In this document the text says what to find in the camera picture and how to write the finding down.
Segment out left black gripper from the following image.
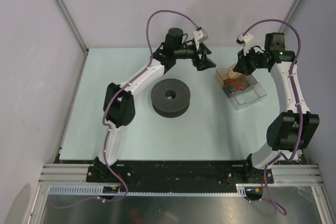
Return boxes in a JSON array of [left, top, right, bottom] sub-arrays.
[[174, 41, 216, 71]]

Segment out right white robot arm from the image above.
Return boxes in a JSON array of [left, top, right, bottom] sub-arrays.
[[233, 33, 320, 183]]

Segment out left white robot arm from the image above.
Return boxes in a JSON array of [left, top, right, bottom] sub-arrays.
[[94, 28, 216, 182]]

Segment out clear plastic bin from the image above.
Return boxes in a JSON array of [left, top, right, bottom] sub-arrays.
[[222, 75, 267, 110]]

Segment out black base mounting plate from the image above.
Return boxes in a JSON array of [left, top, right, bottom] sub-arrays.
[[54, 159, 307, 194]]

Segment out red thin cable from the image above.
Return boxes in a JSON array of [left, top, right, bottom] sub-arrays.
[[225, 77, 250, 91]]

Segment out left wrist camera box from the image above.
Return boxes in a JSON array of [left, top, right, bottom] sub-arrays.
[[193, 27, 208, 44]]

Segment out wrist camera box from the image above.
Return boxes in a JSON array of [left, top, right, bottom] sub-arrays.
[[193, 27, 208, 44], [236, 33, 255, 56]]

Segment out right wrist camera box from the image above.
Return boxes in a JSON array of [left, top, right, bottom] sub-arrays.
[[236, 33, 255, 56]]

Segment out black cable spool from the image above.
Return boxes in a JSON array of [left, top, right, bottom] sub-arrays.
[[150, 78, 191, 118]]

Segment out right aluminium frame post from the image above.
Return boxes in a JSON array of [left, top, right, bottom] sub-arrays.
[[278, 0, 318, 33]]

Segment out aluminium frame post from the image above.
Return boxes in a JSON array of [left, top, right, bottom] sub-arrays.
[[278, 0, 318, 33], [53, 0, 88, 53]]

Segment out grey slotted cable duct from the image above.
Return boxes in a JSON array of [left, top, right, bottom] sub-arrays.
[[49, 185, 246, 197]]

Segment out left aluminium frame post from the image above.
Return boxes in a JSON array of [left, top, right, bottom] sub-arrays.
[[53, 0, 88, 53]]

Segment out aluminium front rail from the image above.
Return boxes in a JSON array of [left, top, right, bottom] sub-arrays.
[[38, 164, 324, 186]]

